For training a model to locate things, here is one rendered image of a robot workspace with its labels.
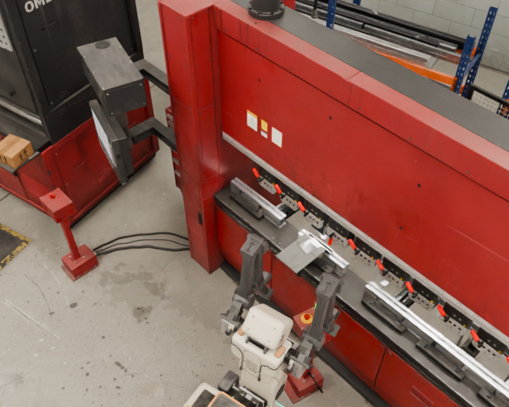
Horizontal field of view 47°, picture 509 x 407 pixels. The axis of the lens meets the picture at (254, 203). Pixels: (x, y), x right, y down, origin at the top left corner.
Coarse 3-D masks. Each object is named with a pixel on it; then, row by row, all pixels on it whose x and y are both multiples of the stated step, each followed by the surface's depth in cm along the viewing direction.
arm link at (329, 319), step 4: (324, 272) 276; (320, 280) 278; (340, 284) 272; (340, 288) 272; (340, 292) 276; (332, 296) 280; (332, 300) 283; (328, 304) 286; (332, 304) 287; (328, 308) 288; (332, 308) 291; (328, 312) 290; (332, 312) 295; (328, 316) 292; (332, 316) 297; (324, 320) 296; (328, 320) 295; (332, 320) 299; (324, 324) 300; (328, 324) 297; (324, 328) 301; (328, 328) 299
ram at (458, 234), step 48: (240, 48) 319; (240, 96) 343; (288, 96) 308; (240, 144) 372; (288, 144) 331; (336, 144) 299; (384, 144) 273; (336, 192) 321; (384, 192) 290; (432, 192) 265; (480, 192) 244; (384, 240) 310; (432, 240) 281; (480, 240) 258; (432, 288) 301; (480, 288) 274
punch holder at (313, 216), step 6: (306, 204) 349; (312, 204) 345; (306, 210) 353; (312, 210) 348; (318, 210) 343; (306, 216) 356; (312, 216) 351; (318, 216) 346; (324, 216) 345; (312, 222) 354; (318, 222) 349; (324, 222) 351; (318, 228) 352
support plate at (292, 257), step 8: (304, 240) 369; (288, 248) 365; (296, 248) 365; (320, 248) 365; (280, 256) 360; (288, 256) 360; (296, 256) 360; (304, 256) 360; (312, 256) 360; (288, 264) 356; (296, 264) 356; (304, 264) 356; (296, 272) 352
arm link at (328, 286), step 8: (328, 272) 275; (328, 280) 272; (336, 280) 272; (320, 288) 271; (328, 288) 270; (336, 288) 272; (320, 296) 271; (328, 296) 268; (320, 304) 274; (320, 312) 277; (320, 320) 280; (312, 328) 286; (320, 328) 285; (304, 336) 293; (312, 336) 289; (320, 336) 289; (320, 344) 290
